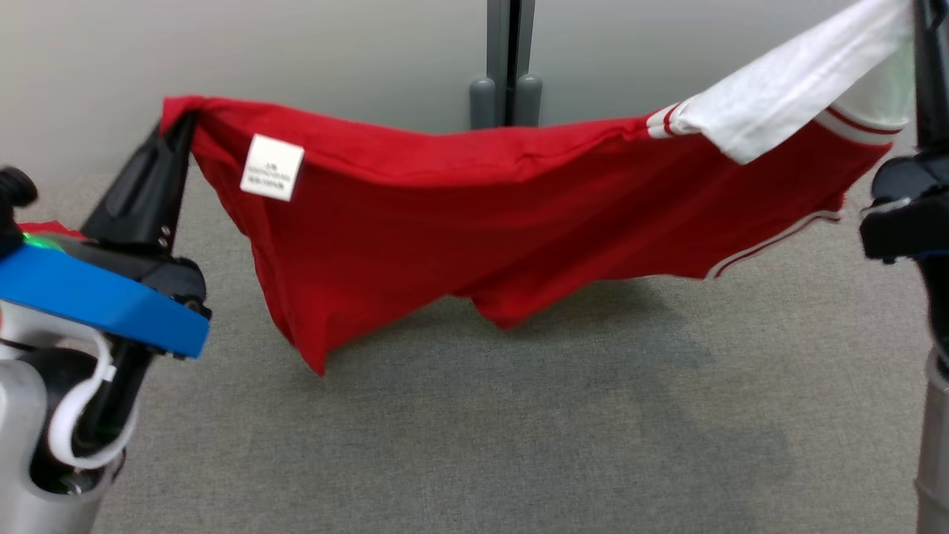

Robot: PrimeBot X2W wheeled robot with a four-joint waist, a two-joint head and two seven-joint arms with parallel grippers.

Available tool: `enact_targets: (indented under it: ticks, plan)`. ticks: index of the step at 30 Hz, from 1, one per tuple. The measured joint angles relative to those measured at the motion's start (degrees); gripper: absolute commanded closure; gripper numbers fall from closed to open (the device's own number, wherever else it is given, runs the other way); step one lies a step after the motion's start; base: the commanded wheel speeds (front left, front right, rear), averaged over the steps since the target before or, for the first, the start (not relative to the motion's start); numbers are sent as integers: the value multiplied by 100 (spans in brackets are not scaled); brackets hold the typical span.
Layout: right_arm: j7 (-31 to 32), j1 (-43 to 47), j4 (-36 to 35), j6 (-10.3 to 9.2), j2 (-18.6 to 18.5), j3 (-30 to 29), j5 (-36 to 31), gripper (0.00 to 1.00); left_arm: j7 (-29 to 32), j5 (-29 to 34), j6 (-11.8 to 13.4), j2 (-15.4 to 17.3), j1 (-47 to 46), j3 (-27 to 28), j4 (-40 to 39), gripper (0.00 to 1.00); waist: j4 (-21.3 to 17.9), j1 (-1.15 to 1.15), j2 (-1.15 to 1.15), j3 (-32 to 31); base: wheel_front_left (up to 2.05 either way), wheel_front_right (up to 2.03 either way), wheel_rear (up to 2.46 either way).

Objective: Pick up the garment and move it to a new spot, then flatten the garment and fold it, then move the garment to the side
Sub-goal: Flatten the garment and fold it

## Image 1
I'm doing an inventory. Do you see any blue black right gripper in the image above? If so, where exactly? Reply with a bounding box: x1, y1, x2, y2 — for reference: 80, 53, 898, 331
859, 0, 949, 265

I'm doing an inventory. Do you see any grey partition post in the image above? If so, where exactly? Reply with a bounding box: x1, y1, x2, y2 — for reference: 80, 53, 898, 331
469, 0, 543, 128

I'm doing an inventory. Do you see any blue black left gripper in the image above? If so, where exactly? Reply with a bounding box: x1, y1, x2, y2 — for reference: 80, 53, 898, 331
0, 113, 213, 360

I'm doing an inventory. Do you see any red and white shirt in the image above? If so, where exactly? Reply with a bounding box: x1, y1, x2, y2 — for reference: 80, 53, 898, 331
159, 0, 916, 377

